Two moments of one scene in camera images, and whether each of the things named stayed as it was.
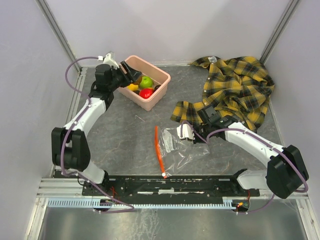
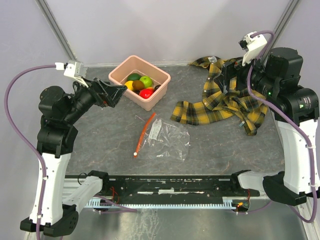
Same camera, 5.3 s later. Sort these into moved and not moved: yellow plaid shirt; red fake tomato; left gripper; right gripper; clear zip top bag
Moved: left gripper; clear zip top bag; right gripper
Not moved: yellow plaid shirt; red fake tomato
